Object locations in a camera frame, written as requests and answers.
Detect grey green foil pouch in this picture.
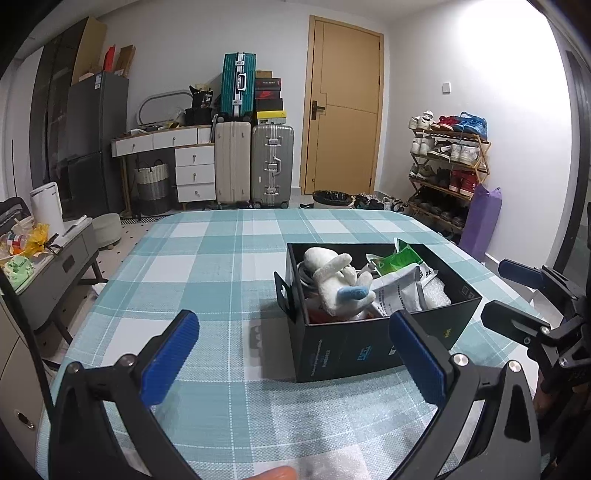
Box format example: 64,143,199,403
363,239,439,318

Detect white plush toy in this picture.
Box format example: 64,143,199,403
303,246,376,318

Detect dark grey refrigerator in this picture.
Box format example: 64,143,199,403
61,72,128,219

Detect dark tall cabinet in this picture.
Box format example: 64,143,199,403
29,17,107,210

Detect purple bag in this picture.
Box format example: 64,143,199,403
459,185,503,262

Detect beige suitcase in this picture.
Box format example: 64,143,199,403
214,122,252,204

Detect silver suitcase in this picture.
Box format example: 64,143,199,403
250,124,294,208

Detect round grey stool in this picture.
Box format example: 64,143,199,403
92,213,122,249

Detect yellow wooden door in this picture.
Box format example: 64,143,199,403
300,16,385,194

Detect white foam sheet piece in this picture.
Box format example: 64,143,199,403
423,277,452,310

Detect person's left hand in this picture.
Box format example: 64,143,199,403
246,466,297,480

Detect white air purifier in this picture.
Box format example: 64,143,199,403
30,182,65,237

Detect teal suitcase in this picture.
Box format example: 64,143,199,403
219,52,256,122

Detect checked teal tablecloth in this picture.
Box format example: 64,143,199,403
65,209,525,479

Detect woven laundry basket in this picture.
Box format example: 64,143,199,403
135,159,170,216

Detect black bag on desk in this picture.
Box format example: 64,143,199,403
184,85,213,126

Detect red white small packet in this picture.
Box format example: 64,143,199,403
304,297,370,324

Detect grey side table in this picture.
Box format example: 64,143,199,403
16,216,108,344

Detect black cardboard box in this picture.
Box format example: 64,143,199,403
274,243,482,382

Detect white drawer desk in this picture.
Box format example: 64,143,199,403
111,125,216,204

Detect wooden shoe rack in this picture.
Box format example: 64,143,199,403
407,110,491,243

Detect stack of shoe boxes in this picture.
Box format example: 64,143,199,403
254,70,287,125

